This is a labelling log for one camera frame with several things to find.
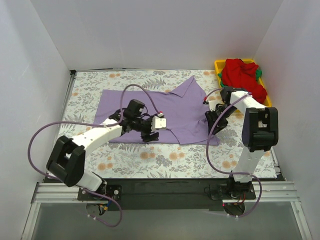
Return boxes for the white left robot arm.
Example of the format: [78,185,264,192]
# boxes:
[46,99,166,200]

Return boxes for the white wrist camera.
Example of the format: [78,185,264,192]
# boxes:
[203,96,219,111]
[151,111,167,132]

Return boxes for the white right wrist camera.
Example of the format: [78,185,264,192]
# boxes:
[203,96,219,111]

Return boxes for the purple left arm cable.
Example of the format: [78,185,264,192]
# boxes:
[27,84,166,228]

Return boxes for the purple t shirt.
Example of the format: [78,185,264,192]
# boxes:
[94,76,220,146]

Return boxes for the floral patterned table mat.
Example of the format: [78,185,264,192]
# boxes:
[46,69,282,179]

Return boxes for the aluminium frame rail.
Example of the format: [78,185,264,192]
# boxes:
[30,181,312,240]

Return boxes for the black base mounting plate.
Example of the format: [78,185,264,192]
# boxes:
[77,177,257,212]

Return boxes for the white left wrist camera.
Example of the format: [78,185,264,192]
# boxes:
[151,111,167,132]

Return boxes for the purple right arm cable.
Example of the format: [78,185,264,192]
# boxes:
[202,87,263,219]

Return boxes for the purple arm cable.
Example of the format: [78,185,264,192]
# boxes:
[202,87,263,219]
[27,84,166,228]

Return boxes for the green t shirt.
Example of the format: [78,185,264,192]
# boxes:
[217,67,263,88]

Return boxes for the red t shirt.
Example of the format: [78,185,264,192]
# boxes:
[221,58,267,104]

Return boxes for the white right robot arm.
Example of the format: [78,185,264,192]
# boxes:
[205,86,279,200]

